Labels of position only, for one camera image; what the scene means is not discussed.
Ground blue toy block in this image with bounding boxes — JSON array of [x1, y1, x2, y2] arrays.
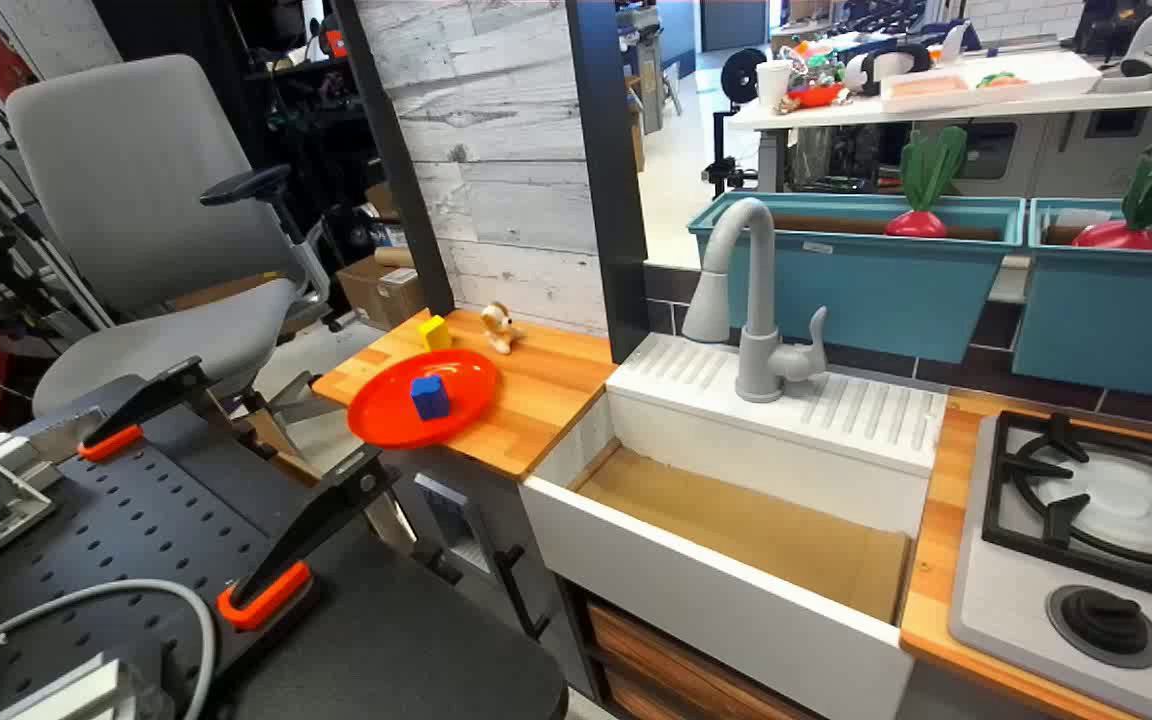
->
[[409, 371, 455, 422]]

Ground yellow toy block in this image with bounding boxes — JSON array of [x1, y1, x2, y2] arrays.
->
[[416, 311, 459, 355]]

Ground orange-red plastic plate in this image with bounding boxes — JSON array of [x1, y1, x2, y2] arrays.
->
[[344, 348, 502, 450]]

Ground white and brown toy dog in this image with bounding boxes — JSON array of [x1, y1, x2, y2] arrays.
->
[[474, 295, 527, 360]]

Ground grey toy faucet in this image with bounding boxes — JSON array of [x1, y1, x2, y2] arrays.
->
[[678, 196, 830, 409]]

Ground brown cardboard box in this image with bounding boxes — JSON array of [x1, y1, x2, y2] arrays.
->
[[330, 247, 426, 331]]

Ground white toy sink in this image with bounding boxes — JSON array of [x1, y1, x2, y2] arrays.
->
[[514, 327, 950, 720]]

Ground teal planter box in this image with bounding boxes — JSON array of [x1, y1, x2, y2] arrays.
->
[[685, 186, 1032, 368], [1008, 196, 1152, 411]]

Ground wooden cabinet drawers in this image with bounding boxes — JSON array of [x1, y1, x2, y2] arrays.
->
[[582, 596, 811, 720]]

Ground white cup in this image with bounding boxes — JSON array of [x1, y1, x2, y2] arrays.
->
[[753, 54, 796, 114]]

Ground red bowl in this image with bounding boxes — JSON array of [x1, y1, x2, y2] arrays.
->
[[787, 78, 847, 113]]

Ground red toy radish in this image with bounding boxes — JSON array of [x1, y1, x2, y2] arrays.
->
[[881, 120, 972, 238], [1072, 135, 1152, 255]]

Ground black stove burner grate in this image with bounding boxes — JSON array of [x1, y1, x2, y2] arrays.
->
[[980, 409, 1152, 615]]

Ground white background table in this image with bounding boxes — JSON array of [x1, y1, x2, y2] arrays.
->
[[733, 52, 1152, 196]]

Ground grey office chair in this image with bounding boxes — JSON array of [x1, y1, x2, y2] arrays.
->
[[4, 52, 341, 416]]

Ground black perforated base board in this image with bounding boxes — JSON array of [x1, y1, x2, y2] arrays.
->
[[0, 403, 567, 720]]

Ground grey toy stove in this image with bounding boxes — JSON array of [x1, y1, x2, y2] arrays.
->
[[948, 403, 1152, 720]]

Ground black stove knob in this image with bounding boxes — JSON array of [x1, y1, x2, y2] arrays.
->
[[1043, 578, 1152, 672]]

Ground black upright post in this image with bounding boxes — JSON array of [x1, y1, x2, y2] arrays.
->
[[562, 0, 652, 368]]

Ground black slanted frame beam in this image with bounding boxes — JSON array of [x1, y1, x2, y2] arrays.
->
[[330, 0, 455, 317]]

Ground black clamp with orange handle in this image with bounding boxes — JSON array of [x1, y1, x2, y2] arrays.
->
[[210, 450, 392, 637], [71, 355, 210, 466]]

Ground grey cable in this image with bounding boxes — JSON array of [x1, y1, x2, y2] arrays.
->
[[0, 577, 222, 720]]

